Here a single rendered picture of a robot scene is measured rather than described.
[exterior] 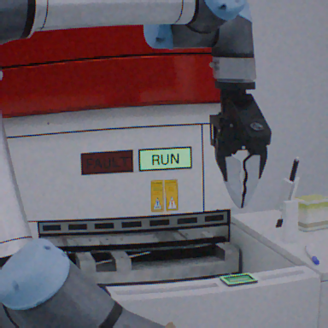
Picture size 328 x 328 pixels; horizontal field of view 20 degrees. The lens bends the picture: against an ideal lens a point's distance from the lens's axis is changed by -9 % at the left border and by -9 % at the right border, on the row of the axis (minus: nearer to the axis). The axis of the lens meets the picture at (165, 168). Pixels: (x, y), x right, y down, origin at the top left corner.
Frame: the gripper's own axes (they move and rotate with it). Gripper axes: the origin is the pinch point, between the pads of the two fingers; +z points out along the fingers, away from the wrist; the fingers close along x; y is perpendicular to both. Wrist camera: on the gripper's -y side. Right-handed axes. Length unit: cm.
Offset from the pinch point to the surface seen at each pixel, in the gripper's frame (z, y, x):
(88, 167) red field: 2, 58, 17
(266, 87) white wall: -4, 207, -76
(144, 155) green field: 0, 58, 4
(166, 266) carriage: 23, 49, 2
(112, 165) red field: 1, 58, 11
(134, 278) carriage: 24, 46, 10
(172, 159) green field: 1, 58, -2
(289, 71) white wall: -11, 207, -88
